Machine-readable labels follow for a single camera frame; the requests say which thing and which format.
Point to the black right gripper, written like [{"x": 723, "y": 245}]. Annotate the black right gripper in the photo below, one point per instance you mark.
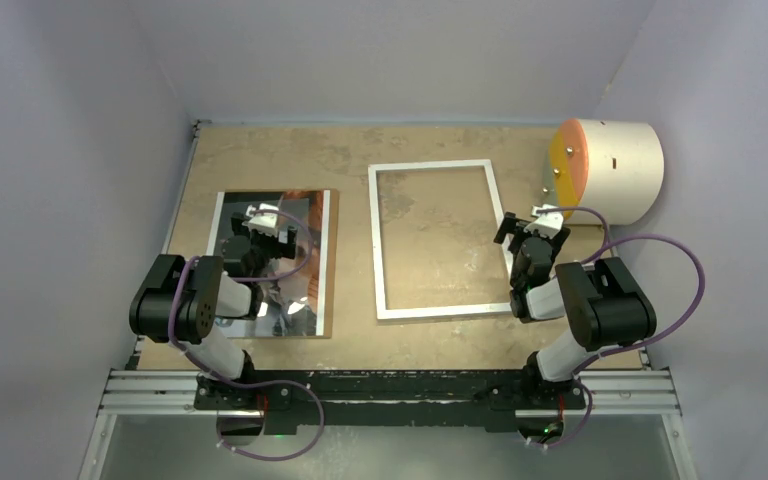
[{"x": 510, "y": 224}]

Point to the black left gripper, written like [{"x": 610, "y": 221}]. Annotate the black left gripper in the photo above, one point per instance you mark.
[{"x": 285, "y": 248}]

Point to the glossy printed photo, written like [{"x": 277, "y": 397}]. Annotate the glossy printed photo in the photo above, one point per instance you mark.
[{"x": 304, "y": 265}]

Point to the brown backing board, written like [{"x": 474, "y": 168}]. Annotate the brown backing board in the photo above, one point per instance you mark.
[{"x": 333, "y": 265}]

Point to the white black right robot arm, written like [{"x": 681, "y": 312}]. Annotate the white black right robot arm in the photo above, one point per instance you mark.
[{"x": 603, "y": 304}]

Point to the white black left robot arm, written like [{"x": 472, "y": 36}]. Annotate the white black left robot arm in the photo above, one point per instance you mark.
[{"x": 179, "y": 300}]

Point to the white cylinder orange disc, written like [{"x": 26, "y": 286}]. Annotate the white cylinder orange disc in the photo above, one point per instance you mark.
[{"x": 613, "y": 167}]

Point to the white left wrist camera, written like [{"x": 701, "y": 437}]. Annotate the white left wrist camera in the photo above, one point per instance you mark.
[{"x": 262, "y": 218}]

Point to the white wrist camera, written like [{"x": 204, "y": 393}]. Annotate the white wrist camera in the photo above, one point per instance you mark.
[
  {"x": 262, "y": 218},
  {"x": 547, "y": 221}
]

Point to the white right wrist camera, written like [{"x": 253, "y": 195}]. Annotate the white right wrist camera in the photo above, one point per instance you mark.
[{"x": 547, "y": 221}]

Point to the black aluminium mounting rail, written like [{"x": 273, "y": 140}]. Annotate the black aluminium mounting rail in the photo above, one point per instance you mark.
[{"x": 494, "y": 400}]

